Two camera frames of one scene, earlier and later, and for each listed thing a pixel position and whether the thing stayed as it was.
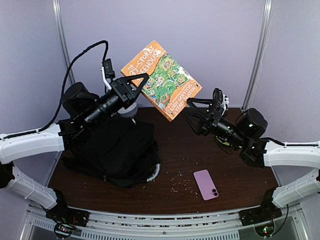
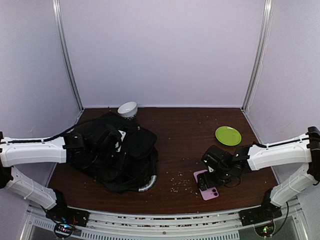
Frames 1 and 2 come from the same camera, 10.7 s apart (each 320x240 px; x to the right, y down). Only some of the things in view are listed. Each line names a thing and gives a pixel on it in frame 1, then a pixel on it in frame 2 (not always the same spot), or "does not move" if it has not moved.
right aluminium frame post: (260, 54) does not move
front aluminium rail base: (37, 223) does not move
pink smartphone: (206, 185) does not move
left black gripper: (124, 90) to (118, 165)
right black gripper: (214, 112) to (201, 182)
